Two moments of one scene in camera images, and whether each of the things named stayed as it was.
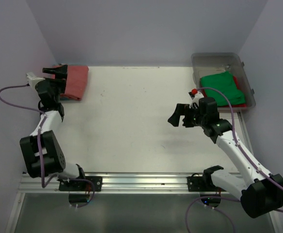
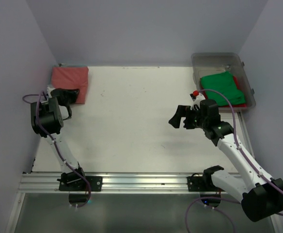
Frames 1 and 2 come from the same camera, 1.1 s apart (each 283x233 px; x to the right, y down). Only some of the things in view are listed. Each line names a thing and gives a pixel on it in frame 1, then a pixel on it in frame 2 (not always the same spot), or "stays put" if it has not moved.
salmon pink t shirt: [76, 81] stays put
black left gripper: [62, 79] to [62, 96]
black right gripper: [185, 115] stays put
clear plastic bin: [225, 71] stays put
